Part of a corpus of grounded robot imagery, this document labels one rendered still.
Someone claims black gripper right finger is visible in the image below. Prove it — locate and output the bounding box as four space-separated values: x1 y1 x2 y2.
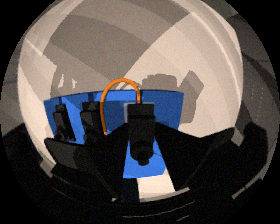
154 122 235 192

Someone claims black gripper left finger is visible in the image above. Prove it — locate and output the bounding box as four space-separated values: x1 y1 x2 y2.
44 123 129 198

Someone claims blue flat panel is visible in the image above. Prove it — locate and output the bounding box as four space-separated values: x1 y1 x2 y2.
44 89 184 178

